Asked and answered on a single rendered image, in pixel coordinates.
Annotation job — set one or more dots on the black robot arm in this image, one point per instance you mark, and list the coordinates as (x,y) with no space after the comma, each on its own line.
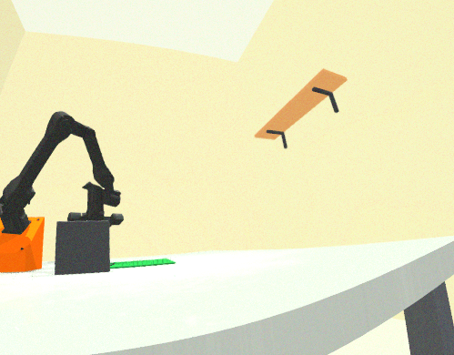
(19,191)

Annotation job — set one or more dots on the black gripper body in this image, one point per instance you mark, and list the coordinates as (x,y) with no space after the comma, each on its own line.
(96,212)

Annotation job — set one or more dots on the green circuit board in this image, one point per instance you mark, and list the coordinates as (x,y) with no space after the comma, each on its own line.
(142,263)

